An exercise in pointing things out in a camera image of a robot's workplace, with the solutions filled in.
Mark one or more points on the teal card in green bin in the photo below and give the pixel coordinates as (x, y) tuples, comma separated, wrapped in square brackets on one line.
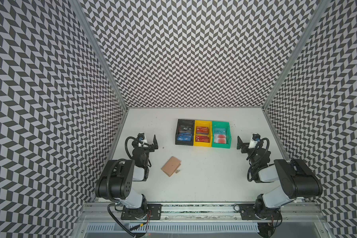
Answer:
[(220, 131)]

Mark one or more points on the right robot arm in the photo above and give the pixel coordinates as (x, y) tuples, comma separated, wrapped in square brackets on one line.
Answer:
[(296, 180)]

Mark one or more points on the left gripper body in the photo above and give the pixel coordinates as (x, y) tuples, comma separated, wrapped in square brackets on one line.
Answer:
[(147, 150)]

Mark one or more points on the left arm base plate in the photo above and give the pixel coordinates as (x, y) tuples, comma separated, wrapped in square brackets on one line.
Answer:
[(152, 211)]

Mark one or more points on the red white card green bin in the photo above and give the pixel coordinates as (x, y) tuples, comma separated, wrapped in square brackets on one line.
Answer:
[(220, 139)]

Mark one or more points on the dark card in black bin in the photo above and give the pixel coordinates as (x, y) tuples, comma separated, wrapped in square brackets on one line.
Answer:
[(185, 129)]

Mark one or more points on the blue card in black bin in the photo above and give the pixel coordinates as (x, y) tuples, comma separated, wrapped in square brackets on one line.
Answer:
[(184, 137)]

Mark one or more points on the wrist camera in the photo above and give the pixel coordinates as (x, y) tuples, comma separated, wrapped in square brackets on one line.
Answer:
[(142, 141), (254, 140)]

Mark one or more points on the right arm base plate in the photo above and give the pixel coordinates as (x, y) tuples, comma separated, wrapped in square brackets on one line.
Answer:
[(248, 211)]

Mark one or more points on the yellow plastic bin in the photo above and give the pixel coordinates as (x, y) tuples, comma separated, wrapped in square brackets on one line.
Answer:
[(199, 123)]

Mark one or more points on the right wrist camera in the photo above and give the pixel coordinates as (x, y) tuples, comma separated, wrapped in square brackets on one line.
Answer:
[(254, 140)]

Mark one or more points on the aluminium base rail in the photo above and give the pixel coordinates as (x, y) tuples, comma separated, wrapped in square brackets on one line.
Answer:
[(308, 212)]

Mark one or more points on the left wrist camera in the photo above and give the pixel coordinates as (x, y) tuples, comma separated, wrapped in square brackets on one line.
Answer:
[(142, 141)]

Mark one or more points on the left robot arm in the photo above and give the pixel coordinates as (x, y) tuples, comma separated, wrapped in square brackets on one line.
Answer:
[(115, 182)]

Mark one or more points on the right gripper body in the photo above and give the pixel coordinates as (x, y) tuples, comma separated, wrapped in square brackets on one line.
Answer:
[(251, 152)]

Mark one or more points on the black plastic bin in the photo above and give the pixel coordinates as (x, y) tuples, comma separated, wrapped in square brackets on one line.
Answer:
[(186, 123)]

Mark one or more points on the red card in yellow bin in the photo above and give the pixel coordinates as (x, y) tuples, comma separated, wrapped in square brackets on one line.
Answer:
[(202, 130)]

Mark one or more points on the green plastic bin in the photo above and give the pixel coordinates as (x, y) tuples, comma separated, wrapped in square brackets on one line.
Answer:
[(217, 124)]

